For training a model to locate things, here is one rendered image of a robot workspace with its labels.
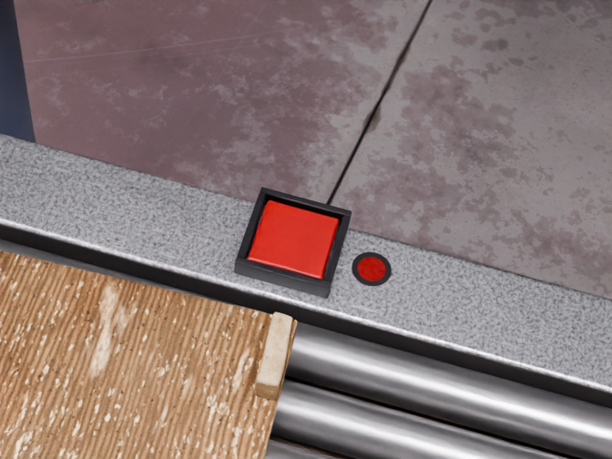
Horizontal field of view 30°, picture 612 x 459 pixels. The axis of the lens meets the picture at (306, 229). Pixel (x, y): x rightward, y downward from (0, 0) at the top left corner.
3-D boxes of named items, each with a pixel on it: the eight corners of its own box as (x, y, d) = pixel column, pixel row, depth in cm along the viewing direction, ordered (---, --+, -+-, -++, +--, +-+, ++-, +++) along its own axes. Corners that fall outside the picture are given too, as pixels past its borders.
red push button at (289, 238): (266, 208, 93) (268, 198, 92) (338, 228, 92) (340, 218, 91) (246, 268, 89) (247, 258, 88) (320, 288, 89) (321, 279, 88)
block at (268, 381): (270, 327, 84) (273, 309, 82) (293, 332, 84) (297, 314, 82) (251, 398, 81) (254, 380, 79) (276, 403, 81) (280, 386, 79)
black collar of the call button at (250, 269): (260, 198, 93) (260, 186, 92) (349, 222, 93) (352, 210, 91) (233, 273, 89) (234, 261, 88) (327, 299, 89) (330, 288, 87)
